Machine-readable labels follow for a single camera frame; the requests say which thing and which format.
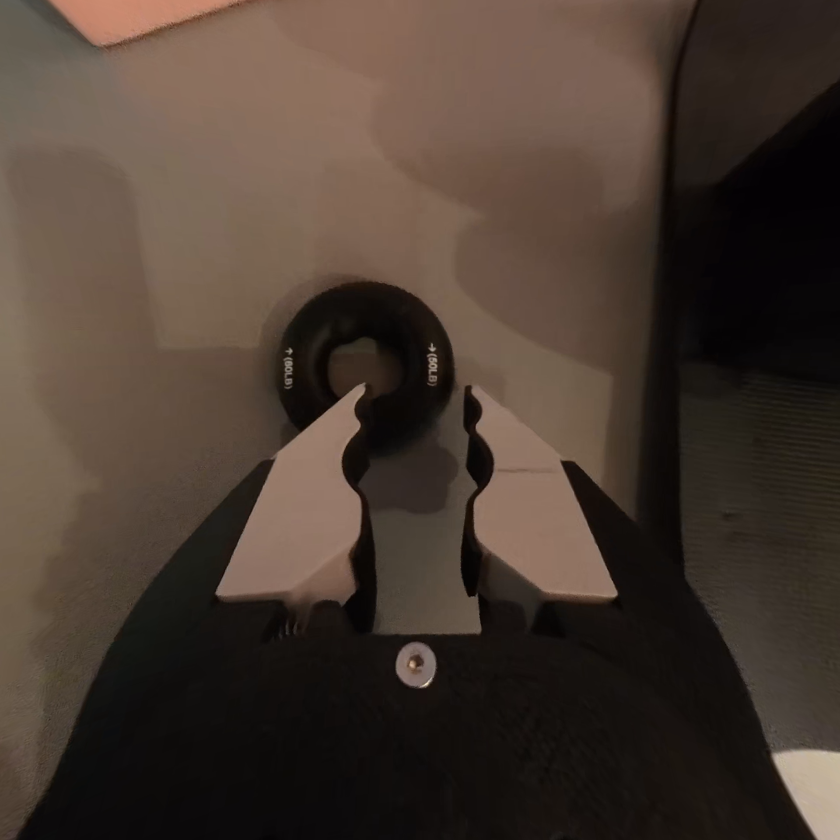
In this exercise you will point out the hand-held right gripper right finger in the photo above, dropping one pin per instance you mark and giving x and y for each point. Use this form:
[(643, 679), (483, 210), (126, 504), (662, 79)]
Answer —
[(538, 531)]

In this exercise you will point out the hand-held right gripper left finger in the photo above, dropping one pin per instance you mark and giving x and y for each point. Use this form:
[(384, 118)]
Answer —
[(295, 525)]

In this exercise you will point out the salmon pink sheet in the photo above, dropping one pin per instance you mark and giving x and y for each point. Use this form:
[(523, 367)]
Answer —
[(164, 16)]

